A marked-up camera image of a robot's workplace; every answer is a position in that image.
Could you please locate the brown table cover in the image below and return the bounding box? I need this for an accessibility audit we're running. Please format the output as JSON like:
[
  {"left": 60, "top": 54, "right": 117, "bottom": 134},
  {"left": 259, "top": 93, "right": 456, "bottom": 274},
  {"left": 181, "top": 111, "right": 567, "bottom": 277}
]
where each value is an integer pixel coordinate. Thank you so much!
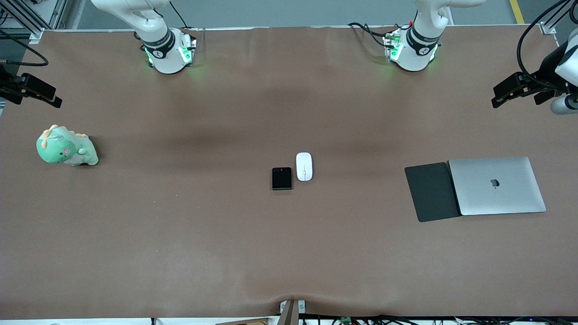
[{"left": 0, "top": 25, "right": 578, "bottom": 320}]

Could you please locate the silver laptop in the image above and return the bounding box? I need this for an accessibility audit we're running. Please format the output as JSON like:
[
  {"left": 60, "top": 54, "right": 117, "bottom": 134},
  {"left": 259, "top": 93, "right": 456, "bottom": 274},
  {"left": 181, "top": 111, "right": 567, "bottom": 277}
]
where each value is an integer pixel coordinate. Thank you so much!
[{"left": 448, "top": 156, "right": 547, "bottom": 216}]

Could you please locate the black left base cable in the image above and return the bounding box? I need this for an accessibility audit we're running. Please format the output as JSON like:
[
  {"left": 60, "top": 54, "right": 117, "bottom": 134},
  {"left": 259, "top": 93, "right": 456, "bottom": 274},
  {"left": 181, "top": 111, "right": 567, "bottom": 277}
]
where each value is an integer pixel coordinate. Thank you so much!
[{"left": 347, "top": 22, "right": 399, "bottom": 49}]

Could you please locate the green dinosaur plush toy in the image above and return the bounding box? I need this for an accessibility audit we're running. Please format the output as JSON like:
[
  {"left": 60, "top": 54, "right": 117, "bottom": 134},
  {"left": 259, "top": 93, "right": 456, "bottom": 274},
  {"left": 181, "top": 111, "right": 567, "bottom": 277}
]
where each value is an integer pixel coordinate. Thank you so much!
[{"left": 36, "top": 125, "right": 99, "bottom": 167}]

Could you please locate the white computer mouse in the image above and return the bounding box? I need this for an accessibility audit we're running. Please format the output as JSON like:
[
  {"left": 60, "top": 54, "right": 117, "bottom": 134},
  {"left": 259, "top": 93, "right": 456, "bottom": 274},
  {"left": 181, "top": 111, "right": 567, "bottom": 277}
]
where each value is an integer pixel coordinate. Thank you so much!
[{"left": 296, "top": 152, "right": 313, "bottom": 182}]

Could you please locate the aluminium frame post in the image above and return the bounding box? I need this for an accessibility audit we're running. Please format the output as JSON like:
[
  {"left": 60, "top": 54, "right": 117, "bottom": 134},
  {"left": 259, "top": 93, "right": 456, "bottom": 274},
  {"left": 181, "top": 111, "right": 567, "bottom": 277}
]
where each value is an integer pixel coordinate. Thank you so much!
[
  {"left": 0, "top": 0, "right": 69, "bottom": 44},
  {"left": 538, "top": 0, "right": 578, "bottom": 35}
]

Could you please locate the black phone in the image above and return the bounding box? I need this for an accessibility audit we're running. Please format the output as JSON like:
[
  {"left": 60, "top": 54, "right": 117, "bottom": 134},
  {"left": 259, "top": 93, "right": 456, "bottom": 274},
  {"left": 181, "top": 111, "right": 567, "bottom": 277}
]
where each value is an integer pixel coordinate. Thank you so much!
[{"left": 271, "top": 167, "right": 293, "bottom": 190}]

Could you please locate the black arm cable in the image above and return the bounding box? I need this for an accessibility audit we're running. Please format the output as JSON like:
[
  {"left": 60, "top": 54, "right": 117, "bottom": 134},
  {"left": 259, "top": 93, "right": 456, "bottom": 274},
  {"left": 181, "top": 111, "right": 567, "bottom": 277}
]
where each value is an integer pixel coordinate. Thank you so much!
[
  {"left": 0, "top": 29, "right": 49, "bottom": 67},
  {"left": 517, "top": 0, "right": 578, "bottom": 89}
]

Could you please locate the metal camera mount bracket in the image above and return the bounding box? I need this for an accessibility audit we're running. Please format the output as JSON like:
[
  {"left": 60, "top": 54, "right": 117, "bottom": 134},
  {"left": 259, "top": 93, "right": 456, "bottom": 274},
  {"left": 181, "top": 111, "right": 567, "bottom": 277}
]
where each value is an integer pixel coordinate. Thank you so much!
[{"left": 279, "top": 299, "right": 307, "bottom": 325}]

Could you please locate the black mouse pad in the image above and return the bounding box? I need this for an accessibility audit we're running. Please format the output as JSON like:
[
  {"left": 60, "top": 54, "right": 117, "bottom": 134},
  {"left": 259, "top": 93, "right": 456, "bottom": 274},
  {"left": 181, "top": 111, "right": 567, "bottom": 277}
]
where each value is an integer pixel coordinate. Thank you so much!
[{"left": 404, "top": 162, "right": 461, "bottom": 223}]

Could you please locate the black right base cable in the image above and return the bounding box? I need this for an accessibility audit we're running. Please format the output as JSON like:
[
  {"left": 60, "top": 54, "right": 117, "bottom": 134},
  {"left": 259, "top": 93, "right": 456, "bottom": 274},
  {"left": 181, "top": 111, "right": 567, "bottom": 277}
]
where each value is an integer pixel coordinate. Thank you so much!
[{"left": 169, "top": 0, "right": 200, "bottom": 42}]

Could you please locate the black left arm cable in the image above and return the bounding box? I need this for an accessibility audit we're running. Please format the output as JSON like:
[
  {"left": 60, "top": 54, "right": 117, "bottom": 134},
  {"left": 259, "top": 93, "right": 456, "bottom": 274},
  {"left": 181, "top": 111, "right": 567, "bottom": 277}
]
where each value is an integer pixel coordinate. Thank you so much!
[{"left": 517, "top": 0, "right": 578, "bottom": 89}]

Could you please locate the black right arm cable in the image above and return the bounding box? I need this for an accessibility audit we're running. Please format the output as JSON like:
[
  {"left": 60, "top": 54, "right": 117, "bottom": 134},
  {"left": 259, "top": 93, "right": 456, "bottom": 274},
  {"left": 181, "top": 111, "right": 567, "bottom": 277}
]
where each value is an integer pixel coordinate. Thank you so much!
[{"left": 0, "top": 29, "right": 49, "bottom": 67}]

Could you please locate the black base cable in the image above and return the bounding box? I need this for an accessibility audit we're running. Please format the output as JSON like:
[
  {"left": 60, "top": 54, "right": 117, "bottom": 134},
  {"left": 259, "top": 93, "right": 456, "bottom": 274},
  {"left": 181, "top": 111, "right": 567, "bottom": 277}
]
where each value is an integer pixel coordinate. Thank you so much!
[
  {"left": 347, "top": 22, "right": 399, "bottom": 49},
  {"left": 169, "top": 0, "right": 200, "bottom": 42}
]

